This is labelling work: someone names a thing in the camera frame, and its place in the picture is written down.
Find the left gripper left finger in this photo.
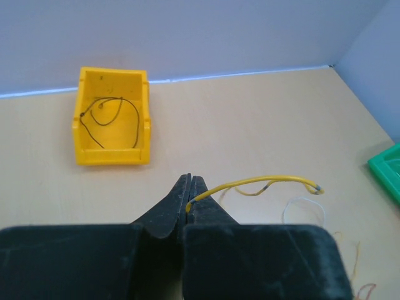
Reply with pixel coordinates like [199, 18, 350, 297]
[1, 174, 191, 299]

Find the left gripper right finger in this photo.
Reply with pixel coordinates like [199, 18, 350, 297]
[182, 175, 356, 300]

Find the yellow plastic bin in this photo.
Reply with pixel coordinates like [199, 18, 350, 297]
[72, 67, 152, 166]

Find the dark brown wire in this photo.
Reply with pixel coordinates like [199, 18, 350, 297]
[79, 96, 141, 150]

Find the yellow wire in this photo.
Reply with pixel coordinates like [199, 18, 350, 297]
[185, 174, 325, 215]

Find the far green plastic bin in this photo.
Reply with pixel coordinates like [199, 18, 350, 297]
[367, 143, 400, 205]

